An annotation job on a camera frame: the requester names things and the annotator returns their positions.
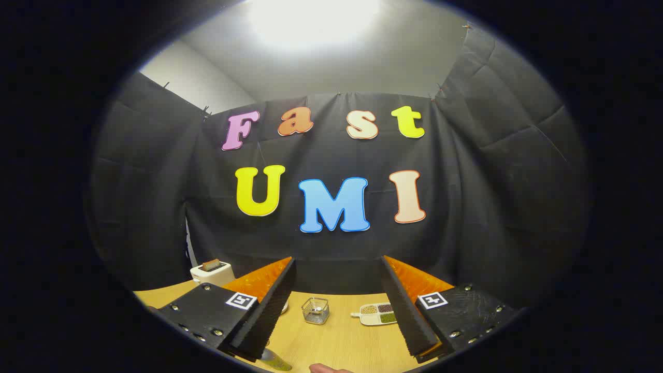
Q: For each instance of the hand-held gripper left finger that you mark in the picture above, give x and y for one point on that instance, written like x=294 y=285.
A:
x=269 y=311

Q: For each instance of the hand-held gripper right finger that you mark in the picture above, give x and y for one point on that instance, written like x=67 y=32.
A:
x=404 y=311

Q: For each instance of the silver green juice bottle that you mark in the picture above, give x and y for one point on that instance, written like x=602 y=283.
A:
x=274 y=360

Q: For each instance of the small white plate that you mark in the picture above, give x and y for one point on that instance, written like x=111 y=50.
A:
x=284 y=307

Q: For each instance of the white divided bean dish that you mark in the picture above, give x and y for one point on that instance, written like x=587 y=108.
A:
x=369 y=318

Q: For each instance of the cream toaster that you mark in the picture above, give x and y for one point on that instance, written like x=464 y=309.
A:
x=215 y=275

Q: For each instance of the brown bread slice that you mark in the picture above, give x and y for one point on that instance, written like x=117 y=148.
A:
x=211 y=264

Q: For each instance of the wooden table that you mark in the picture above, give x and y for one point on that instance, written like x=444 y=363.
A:
x=336 y=342

